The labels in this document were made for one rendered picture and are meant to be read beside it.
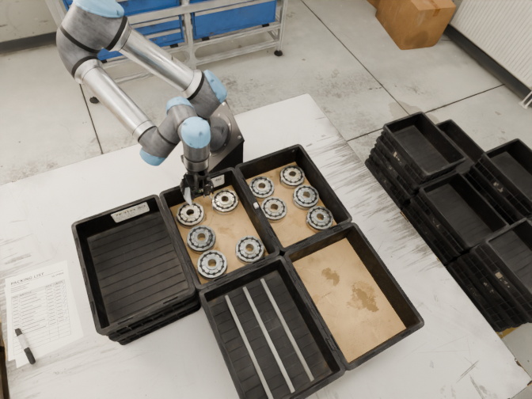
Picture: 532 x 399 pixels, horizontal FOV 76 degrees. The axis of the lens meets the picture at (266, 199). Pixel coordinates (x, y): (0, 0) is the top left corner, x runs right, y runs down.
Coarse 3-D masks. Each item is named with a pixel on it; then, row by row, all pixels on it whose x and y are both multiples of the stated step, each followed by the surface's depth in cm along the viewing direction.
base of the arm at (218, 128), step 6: (210, 120) 136; (216, 120) 138; (222, 120) 141; (210, 126) 135; (216, 126) 137; (222, 126) 139; (216, 132) 137; (222, 132) 139; (216, 138) 138; (222, 138) 139; (210, 144) 139; (216, 144) 139; (222, 144) 141; (210, 150) 143
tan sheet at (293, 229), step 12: (276, 180) 142; (276, 192) 138; (288, 192) 139; (288, 204) 136; (288, 216) 133; (300, 216) 133; (276, 228) 130; (288, 228) 130; (300, 228) 131; (288, 240) 128; (300, 240) 128
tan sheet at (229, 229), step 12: (180, 204) 132; (204, 204) 133; (240, 204) 134; (216, 216) 131; (228, 216) 131; (240, 216) 132; (180, 228) 127; (216, 228) 128; (228, 228) 128; (240, 228) 129; (252, 228) 129; (216, 240) 126; (228, 240) 126; (192, 252) 123; (228, 252) 124; (264, 252) 125; (228, 264) 121; (240, 264) 121
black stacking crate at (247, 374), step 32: (224, 288) 111; (256, 288) 117; (288, 288) 117; (224, 320) 111; (256, 320) 112; (288, 320) 113; (256, 352) 107; (288, 352) 108; (320, 352) 108; (256, 384) 102
